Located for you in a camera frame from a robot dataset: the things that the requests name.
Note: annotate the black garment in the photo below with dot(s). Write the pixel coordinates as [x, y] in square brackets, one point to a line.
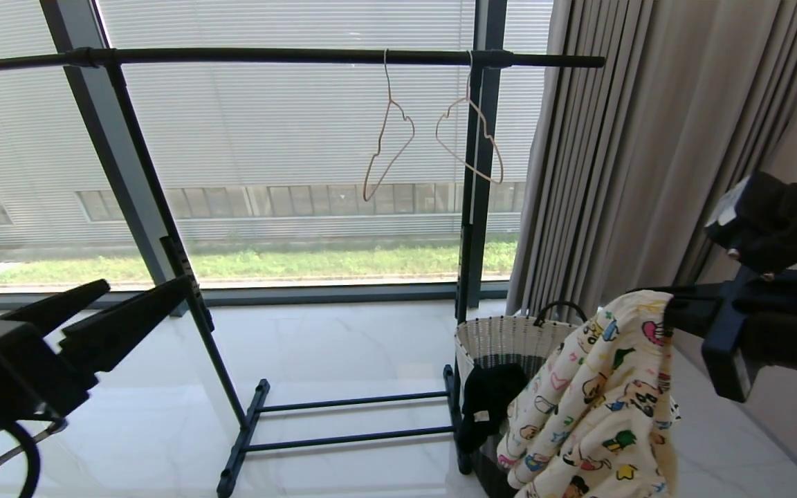
[492, 398]

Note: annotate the window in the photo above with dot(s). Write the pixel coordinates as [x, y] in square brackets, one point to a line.
[267, 138]

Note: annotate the beige curtain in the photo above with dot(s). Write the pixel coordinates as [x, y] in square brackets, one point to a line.
[647, 138]

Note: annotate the white laundry basket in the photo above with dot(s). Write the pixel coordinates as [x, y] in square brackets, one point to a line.
[502, 339]

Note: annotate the pink clothes hanger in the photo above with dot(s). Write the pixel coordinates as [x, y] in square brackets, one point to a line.
[468, 100]
[391, 104]

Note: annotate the cream printed garment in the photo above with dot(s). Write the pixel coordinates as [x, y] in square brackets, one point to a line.
[599, 401]

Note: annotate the black clothes rack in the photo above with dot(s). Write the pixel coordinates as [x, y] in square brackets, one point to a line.
[267, 55]

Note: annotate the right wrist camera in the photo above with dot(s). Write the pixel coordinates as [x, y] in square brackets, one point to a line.
[772, 207]

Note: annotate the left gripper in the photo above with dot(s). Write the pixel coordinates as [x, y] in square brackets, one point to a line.
[11, 373]

